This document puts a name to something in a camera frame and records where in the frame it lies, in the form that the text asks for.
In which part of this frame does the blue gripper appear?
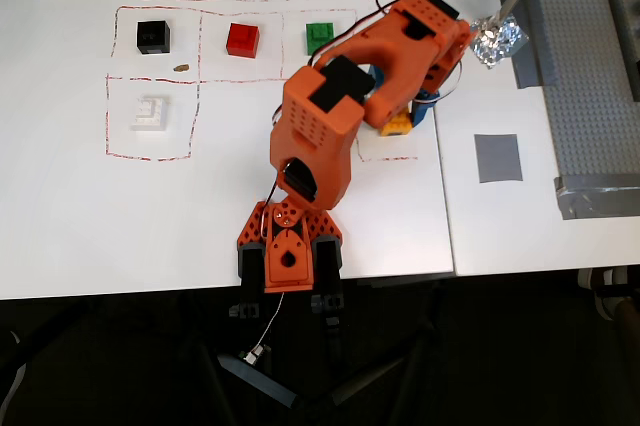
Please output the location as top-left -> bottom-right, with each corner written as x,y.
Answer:
409,88 -> 442,128

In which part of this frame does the yellow lego block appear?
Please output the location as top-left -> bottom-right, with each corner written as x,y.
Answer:
378,113 -> 415,138

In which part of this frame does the grey tape marker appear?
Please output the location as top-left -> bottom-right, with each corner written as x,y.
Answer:
473,133 -> 524,185

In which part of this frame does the small green lego block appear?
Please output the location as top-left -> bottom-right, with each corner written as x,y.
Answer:
305,21 -> 336,56

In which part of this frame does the red lego block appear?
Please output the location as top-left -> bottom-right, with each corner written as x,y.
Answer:
225,22 -> 261,58

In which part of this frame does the white lego block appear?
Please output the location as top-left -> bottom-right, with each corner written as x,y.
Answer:
129,94 -> 170,132

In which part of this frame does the black lego block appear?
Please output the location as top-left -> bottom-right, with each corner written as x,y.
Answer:
135,20 -> 172,56

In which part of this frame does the crumpled aluminium foil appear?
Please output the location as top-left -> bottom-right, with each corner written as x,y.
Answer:
467,14 -> 530,71

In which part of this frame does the dark grey tape strip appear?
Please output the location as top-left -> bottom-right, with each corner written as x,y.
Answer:
498,0 -> 546,90

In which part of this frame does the light grey lego baseplate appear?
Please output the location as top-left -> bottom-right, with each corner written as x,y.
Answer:
519,0 -> 640,187

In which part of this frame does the black table clamp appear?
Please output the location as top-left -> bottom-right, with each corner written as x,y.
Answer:
228,301 -> 262,320
310,294 -> 346,340

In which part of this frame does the dark grey plate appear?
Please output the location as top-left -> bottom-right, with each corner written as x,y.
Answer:
599,0 -> 640,102

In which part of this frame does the white chair base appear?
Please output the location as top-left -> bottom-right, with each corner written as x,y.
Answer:
577,265 -> 640,322

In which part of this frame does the black tripod leg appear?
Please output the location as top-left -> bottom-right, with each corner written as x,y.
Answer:
217,353 -> 301,410
327,340 -> 431,407

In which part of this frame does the white servo cable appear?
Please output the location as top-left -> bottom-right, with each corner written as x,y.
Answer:
424,58 -> 465,108

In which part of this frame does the silver duct tape strip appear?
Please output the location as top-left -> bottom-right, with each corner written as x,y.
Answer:
553,175 -> 640,221

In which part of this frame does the white cable connector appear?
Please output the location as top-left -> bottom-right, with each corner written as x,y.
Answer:
239,343 -> 272,367

